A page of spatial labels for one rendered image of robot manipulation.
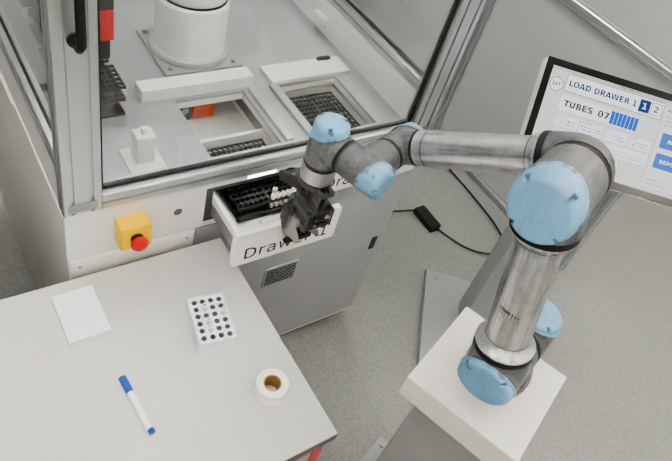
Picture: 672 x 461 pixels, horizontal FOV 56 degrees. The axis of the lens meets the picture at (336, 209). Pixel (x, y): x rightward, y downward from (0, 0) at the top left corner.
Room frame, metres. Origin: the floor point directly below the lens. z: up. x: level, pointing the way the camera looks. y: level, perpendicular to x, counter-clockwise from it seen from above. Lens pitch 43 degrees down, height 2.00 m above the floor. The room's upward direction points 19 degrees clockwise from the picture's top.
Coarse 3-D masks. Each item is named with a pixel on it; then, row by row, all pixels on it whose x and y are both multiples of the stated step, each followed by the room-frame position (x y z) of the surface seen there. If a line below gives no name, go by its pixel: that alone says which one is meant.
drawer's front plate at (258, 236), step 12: (336, 204) 1.15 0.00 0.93; (336, 216) 1.14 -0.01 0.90; (252, 228) 0.98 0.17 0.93; (264, 228) 0.99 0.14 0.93; (276, 228) 1.01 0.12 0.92; (240, 240) 0.95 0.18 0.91; (252, 240) 0.97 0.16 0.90; (264, 240) 0.99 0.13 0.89; (276, 240) 1.02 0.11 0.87; (300, 240) 1.07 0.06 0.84; (312, 240) 1.10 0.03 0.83; (240, 252) 0.95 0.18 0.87; (252, 252) 0.97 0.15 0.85; (264, 252) 1.00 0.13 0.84; (276, 252) 1.03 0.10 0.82; (240, 264) 0.96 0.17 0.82
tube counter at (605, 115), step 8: (600, 112) 1.68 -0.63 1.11; (608, 112) 1.69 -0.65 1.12; (616, 112) 1.69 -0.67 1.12; (600, 120) 1.67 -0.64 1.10; (608, 120) 1.67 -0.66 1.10; (616, 120) 1.68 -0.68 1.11; (624, 120) 1.68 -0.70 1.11; (632, 120) 1.69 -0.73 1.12; (640, 120) 1.70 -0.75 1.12; (624, 128) 1.67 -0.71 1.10; (632, 128) 1.68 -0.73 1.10; (640, 128) 1.68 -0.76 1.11; (648, 128) 1.69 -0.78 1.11; (656, 128) 1.69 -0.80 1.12; (648, 136) 1.67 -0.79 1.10
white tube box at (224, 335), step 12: (192, 300) 0.83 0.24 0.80; (204, 300) 0.84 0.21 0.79; (216, 300) 0.85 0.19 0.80; (192, 312) 0.80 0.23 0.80; (204, 312) 0.81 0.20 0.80; (216, 312) 0.82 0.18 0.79; (228, 312) 0.83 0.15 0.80; (192, 324) 0.78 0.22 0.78; (204, 324) 0.78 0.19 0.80; (216, 324) 0.79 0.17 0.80; (228, 324) 0.81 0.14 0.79; (204, 336) 0.76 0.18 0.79; (216, 336) 0.76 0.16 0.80; (228, 336) 0.77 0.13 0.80; (204, 348) 0.74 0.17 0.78; (216, 348) 0.75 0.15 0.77
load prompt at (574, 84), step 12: (576, 84) 1.71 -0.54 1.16; (588, 84) 1.72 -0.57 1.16; (600, 84) 1.73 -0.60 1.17; (588, 96) 1.70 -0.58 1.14; (600, 96) 1.71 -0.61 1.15; (612, 96) 1.72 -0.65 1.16; (624, 96) 1.72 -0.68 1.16; (636, 96) 1.73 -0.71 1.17; (624, 108) 1.70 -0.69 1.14; (636, 108) 1.71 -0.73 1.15; (648, 108) 1.72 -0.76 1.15; (660, 108) 1.73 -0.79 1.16; (660, 120) 1.71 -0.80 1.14
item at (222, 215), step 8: (216, 192) 1.14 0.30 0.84; (216, 200) 1.06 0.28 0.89; (216, 208) 1.05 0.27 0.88; (224, 208) 1.04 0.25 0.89; (216, 216) 1.04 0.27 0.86; (224, 216) 1.02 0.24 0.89; (232, 216) 1.08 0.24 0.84; (256, 216) 1.11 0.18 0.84; (264, 216) 1.12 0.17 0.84; (224, 224) 1.01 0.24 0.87; (232, 224) 1.00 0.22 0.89; (240, 224) 1.06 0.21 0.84; (248, 224) 1.07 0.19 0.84; (256, 224) 1.08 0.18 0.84; (224, 232) 1.01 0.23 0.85; (232, 232) 0.99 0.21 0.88; (232, 240) 0.98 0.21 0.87
